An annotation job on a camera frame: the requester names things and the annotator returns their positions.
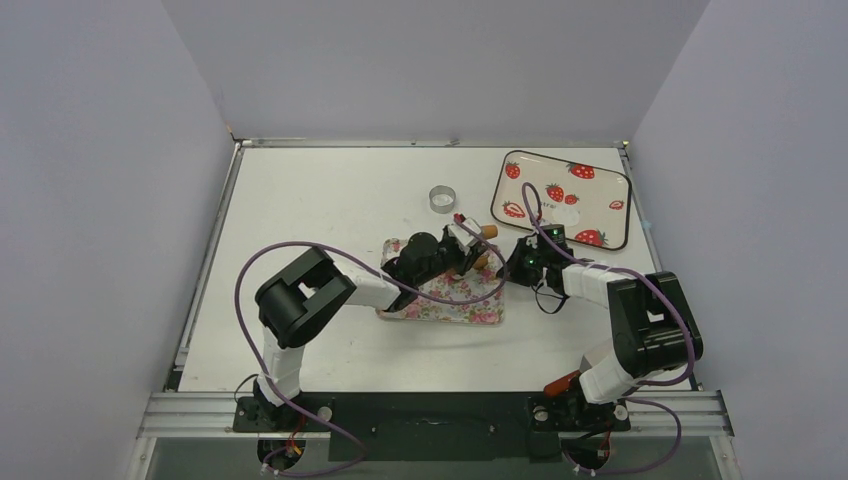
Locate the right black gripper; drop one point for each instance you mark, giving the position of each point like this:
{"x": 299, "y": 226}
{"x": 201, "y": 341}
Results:
{"x": 525, "y": 263}

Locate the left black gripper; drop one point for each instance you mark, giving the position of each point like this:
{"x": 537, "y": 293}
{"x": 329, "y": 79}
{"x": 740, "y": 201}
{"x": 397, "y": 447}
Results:
{"x": 467, "y": 258}

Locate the floral pattern tray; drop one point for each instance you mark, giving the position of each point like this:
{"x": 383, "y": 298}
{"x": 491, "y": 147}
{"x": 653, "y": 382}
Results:
{"x": 474, "y": 284}

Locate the metal spatula wooden handle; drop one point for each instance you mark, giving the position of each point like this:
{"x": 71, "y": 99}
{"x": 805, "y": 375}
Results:
{"x": 601, "y": 378}

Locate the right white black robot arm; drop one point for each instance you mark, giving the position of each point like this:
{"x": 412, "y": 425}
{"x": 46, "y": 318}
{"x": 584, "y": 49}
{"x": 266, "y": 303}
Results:
{"x": 652, "y": 328}

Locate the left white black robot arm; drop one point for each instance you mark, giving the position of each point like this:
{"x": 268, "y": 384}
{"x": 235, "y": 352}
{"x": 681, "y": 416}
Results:
{"x": 297, "y": 303}

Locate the flat round dumpling wrapper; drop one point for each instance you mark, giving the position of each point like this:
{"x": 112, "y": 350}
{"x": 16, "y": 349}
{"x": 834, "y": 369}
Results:
{"x": 567, "y": 215}

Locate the strawberry pattern tray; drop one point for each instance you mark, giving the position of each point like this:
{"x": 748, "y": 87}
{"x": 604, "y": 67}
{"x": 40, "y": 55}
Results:
{"x": 536, "y": 183}

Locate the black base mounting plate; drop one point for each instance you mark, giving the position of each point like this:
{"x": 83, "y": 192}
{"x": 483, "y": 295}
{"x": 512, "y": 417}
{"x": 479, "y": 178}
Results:
{"x": 466, "y": 426}

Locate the aluminium front rail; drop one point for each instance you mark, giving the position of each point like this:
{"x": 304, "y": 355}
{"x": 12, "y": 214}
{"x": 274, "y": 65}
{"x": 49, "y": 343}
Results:
{"x": 212, "y": 415}

